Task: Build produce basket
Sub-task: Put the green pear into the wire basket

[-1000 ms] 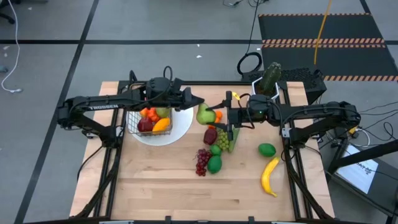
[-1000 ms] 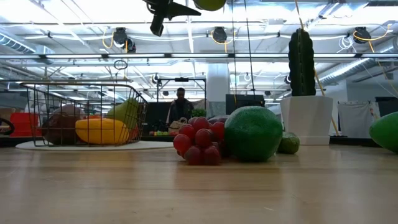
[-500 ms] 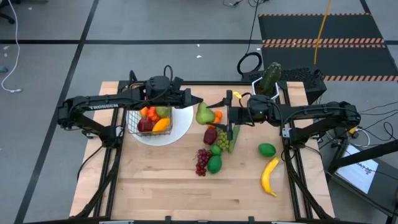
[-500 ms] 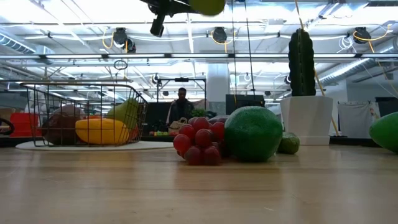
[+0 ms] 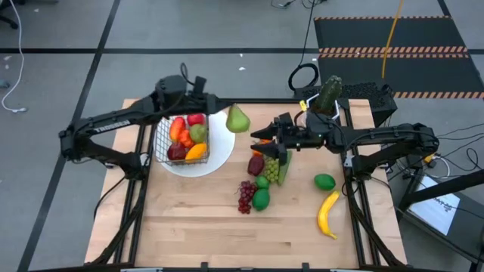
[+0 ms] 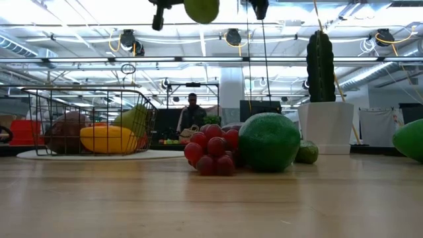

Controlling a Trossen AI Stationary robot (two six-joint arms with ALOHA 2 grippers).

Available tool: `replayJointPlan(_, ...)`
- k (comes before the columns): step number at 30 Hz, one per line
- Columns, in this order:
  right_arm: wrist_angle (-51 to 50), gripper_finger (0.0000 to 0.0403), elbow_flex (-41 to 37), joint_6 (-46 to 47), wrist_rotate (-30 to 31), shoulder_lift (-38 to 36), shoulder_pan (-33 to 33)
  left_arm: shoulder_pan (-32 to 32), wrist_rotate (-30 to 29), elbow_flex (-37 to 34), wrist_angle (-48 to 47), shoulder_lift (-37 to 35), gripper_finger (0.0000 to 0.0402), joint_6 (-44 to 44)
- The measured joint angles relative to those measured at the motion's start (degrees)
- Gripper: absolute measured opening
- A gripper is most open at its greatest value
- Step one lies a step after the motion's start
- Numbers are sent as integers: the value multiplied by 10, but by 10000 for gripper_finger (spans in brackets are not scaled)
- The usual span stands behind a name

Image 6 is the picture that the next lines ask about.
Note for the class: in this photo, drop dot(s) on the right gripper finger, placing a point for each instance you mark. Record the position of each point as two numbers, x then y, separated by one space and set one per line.
260 8

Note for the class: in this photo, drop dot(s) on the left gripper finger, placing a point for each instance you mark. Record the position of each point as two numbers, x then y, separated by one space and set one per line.
158 20
165 2

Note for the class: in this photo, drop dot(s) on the light green pear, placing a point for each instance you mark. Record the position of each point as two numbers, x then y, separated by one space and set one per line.
132 120

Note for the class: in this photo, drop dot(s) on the red apple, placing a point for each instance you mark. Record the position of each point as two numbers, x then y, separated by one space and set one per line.
142 141

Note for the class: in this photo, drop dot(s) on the yellow orange mango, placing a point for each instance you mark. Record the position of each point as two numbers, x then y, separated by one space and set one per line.
109 140

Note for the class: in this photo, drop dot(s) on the dark red pomegranate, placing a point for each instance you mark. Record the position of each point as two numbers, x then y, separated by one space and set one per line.
64 135

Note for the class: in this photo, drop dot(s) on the green cucumber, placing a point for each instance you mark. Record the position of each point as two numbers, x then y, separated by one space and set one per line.
308 152

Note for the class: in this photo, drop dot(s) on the bright green round fruit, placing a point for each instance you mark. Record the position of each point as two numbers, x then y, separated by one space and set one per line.
411 140

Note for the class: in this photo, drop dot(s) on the wicker basket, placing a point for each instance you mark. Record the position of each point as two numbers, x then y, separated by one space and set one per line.
187 134

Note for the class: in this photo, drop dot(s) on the colourful toy produce pile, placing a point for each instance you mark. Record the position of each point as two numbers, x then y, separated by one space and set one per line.
170 141

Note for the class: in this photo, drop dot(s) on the small black ceiling reel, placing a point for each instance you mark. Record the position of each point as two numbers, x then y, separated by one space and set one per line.
165 83
305 84

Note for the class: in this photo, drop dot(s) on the white building column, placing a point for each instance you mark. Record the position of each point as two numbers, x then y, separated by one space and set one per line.
231 89

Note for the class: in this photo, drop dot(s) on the black monitor screen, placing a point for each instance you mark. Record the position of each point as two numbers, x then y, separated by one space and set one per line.
261 107

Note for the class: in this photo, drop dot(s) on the person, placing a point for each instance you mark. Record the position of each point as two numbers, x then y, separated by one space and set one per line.
191 115

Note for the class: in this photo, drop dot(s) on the black cabinet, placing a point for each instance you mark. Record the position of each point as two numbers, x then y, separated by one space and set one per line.
167 124

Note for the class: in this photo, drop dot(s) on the green leafy plant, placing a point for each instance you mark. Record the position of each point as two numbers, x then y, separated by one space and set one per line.
213 119

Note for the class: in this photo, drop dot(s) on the large green lime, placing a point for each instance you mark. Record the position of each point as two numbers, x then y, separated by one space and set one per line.
269 142

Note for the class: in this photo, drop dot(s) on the white round placemat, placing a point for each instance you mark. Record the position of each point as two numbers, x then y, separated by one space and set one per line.
158 155

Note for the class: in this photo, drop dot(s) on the white plant pot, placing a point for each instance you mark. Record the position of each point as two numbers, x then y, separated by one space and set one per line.
325 129

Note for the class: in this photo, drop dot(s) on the red grape bunch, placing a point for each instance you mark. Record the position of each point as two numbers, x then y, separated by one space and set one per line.
211 147

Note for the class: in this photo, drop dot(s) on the white hanging cloth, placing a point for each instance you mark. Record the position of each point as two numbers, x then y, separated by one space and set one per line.
378 127

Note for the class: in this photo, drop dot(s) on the red storage bin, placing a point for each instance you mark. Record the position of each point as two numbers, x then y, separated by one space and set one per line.
24 132

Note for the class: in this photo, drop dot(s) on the black box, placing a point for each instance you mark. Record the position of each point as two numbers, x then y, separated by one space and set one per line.
411 112

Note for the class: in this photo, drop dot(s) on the black ceiling light rail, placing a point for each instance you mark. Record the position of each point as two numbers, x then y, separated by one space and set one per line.
244 59

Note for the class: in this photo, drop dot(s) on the silver air duct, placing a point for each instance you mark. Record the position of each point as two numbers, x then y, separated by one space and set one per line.
20 48
363 77

